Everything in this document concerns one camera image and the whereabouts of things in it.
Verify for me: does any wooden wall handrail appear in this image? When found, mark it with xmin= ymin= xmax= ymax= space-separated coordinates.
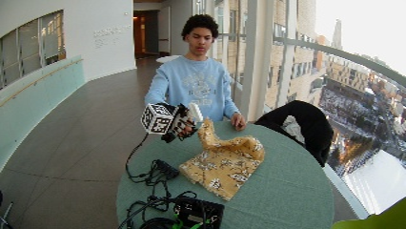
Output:
xmin=0 ymin=58 xmax=86 ymax=108

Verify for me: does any interior glass window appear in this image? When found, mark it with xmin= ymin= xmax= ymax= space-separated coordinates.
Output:
xmin=0 ymin=9 xmax=69 ymax=91

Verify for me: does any green curved object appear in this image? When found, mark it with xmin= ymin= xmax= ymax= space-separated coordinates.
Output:
xmin=331 ymin=196 xmax=406 ymax=229

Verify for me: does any black power adapter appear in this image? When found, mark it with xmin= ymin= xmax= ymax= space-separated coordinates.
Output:
xmin=151 ymin=158 xmax=182 ymax=181

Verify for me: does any grey window rail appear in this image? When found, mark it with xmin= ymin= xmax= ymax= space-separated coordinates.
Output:
xmin=272 ymin=35 xmax=406 ymax=89

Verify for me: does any black jacket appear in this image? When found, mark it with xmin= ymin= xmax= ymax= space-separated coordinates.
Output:
xmin=254 ymin=99 xmax=337 ymax=168

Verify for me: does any the person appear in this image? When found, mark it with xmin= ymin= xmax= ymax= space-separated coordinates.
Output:
xmin=144 ymin=13 xmax=248 ymax=144

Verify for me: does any white chair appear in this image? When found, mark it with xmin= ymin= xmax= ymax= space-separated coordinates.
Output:
xmin=283 ymin=114 xmax=308 ymax=145

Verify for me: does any tripod leg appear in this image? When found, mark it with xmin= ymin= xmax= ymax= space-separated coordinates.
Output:
xmin=0 ymin=190 xmax=15 ymax=229

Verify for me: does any green cable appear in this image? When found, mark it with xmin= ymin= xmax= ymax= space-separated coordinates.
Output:
xmin=171 ymin=213 xmax=214 ymax=229

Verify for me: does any white round table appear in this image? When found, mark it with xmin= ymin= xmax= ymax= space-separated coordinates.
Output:
xmin=155 ymin=54 xmax=183 ymax=65

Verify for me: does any black electronics box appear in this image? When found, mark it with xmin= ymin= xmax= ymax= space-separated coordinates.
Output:
xmin=172 ymin=195 xmax=227 ymax=229

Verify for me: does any yellow floral cloth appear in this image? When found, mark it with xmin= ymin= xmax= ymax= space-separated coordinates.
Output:
xmin=178 ymin=117 xmax=267 ymax=202

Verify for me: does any white marker cube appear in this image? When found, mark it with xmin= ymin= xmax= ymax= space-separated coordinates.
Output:
xmin=140 ymin=102 xmax=179 ymax=135

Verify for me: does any white palm camera mount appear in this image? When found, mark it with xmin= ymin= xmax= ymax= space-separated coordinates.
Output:
xmin=188 ymin=102 xmax=206 ymax=124

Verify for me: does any black coiled cable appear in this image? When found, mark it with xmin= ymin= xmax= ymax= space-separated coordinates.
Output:
xmin=138 ymin=217 xmax=179 ymax=229

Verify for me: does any dark doorway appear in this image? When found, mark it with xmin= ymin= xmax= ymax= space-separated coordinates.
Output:
xmin=132 ymin=9 xmax=162 ymax=60

